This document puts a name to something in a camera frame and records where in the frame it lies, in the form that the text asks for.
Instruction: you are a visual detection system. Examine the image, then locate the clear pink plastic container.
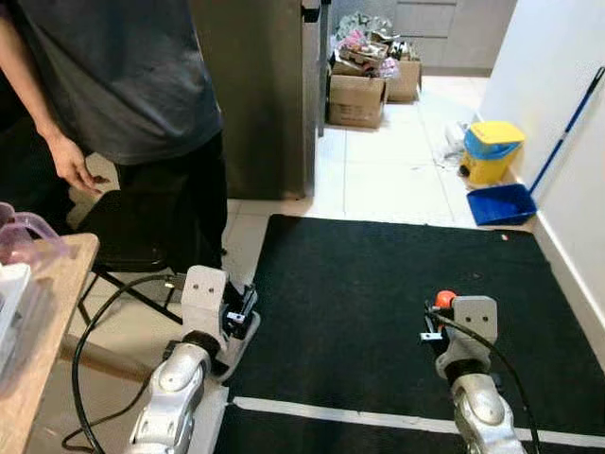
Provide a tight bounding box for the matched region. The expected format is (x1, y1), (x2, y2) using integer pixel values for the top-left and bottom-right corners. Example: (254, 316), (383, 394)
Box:
(0, 201), (73, 271)

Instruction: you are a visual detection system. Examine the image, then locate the person's right hand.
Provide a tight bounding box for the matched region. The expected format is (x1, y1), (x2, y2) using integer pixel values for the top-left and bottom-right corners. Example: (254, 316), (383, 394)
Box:
(45, 132), (107, 197)

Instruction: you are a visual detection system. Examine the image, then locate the yellow pedal bin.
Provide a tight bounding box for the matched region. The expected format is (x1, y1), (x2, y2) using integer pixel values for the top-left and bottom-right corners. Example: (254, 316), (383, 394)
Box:
(460, 120), (527, 186)

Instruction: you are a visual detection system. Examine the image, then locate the white tape strip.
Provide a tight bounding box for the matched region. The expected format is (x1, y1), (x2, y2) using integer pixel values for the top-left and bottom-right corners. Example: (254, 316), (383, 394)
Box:
(230, 395), (605, 449)

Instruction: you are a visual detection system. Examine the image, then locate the grey steel fridge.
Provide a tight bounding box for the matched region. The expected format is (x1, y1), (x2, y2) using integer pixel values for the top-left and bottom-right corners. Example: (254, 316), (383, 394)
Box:
(189, 0), (329, 201)

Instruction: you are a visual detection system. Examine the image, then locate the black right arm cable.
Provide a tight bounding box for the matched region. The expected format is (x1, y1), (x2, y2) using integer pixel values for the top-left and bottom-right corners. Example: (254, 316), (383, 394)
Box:
(437, 315), (542, 454)

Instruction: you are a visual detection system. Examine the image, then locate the grey crumpled plastic bag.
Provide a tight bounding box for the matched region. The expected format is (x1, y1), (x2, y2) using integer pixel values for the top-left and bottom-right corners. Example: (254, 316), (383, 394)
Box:
(336, 12), (379, 41)

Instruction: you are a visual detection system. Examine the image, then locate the pink patterned plastic bag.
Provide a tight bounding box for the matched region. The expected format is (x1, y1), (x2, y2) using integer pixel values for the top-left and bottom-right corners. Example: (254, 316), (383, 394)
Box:
(376, 57), (400, 80)

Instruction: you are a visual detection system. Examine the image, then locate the crumpled clear plastic bag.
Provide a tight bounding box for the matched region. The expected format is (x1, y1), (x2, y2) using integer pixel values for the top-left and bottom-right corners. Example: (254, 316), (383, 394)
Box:
(441, 121), (470, 169)

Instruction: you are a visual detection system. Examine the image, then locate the blue bin liner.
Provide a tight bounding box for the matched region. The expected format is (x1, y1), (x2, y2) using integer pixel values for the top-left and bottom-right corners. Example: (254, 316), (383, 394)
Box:
(463, 128), (523, 162)

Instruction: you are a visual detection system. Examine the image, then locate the blue long-handled dustpan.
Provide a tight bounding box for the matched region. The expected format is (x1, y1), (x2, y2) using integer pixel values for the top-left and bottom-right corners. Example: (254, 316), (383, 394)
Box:
(467, 66), (605, 228)

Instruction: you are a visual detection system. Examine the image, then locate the small cardboard box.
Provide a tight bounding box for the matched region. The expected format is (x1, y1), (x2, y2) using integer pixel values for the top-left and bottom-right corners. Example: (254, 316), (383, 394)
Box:
(385, 59), (424, 105)

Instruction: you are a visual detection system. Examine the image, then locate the wooden table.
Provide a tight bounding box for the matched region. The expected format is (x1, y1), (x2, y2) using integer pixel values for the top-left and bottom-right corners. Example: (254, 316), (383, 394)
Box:
(0, 234), (101, 454)

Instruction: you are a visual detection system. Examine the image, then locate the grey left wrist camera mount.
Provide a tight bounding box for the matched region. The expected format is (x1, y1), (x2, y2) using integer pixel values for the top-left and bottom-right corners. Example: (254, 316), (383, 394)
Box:
(179, 266), (231, 339)

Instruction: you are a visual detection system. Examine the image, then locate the white plastic tray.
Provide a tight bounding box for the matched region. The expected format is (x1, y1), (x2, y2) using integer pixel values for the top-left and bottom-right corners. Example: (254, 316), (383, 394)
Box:
(0, 262), (46, 379)

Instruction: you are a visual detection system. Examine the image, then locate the wooden stick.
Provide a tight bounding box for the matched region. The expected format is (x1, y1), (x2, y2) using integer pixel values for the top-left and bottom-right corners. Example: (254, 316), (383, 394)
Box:
(59, 334), (154, 386)

